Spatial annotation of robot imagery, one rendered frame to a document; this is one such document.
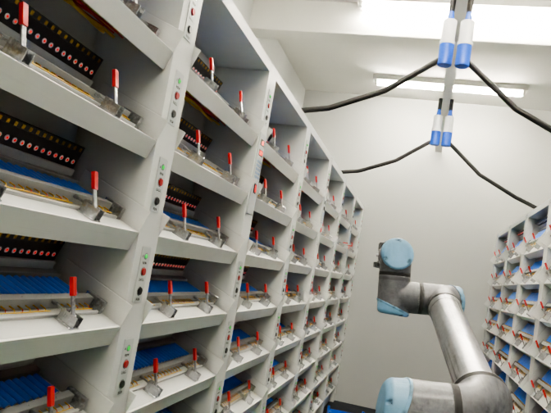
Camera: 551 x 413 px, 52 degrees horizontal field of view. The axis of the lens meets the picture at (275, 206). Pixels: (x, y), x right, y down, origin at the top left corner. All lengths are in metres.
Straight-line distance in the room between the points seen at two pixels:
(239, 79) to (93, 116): 1.02
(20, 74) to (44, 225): 0.24
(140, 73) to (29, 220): 0.50
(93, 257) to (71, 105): 0.40
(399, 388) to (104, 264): 0.66
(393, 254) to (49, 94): 1.04
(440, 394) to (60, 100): 0.84
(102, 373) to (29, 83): 0.63
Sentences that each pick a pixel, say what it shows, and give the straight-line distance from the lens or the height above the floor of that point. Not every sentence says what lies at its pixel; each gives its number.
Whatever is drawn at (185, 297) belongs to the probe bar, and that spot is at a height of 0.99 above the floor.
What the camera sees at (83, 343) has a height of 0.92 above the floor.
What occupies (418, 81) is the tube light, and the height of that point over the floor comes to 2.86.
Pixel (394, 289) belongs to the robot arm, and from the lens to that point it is 1.65.
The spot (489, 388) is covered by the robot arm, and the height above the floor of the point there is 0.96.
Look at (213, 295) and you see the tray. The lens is 1.90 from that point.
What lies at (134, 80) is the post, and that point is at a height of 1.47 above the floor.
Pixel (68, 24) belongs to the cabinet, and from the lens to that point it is 1.34.
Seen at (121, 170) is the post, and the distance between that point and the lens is 1.29.
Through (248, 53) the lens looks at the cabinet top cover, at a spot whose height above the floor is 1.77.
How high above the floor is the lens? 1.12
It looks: 6 degrees up
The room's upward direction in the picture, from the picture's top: 10 degrees clockwise
